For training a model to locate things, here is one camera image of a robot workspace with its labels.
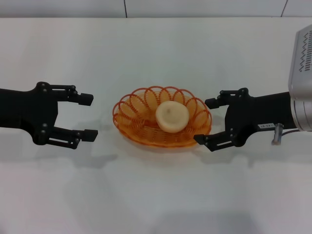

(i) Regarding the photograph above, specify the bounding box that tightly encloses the orange wire basket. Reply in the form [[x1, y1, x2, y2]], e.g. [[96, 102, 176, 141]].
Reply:
[[112, 85, 213, 148]]

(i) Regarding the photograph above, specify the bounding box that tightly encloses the round beige bun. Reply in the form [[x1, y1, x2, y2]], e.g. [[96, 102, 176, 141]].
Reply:
[[155, 100, 190, 134]]

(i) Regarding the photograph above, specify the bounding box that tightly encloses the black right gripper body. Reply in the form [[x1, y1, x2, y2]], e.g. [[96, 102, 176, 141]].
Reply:
[[225, 87, 295, 148]]

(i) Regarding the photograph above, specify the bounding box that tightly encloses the right wrist metal connector plug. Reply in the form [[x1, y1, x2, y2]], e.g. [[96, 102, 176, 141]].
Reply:
[[271, 122, 284, 146]]

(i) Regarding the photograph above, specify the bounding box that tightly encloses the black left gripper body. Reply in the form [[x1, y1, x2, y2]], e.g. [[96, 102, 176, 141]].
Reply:
[[0, 81, 59, 146]]

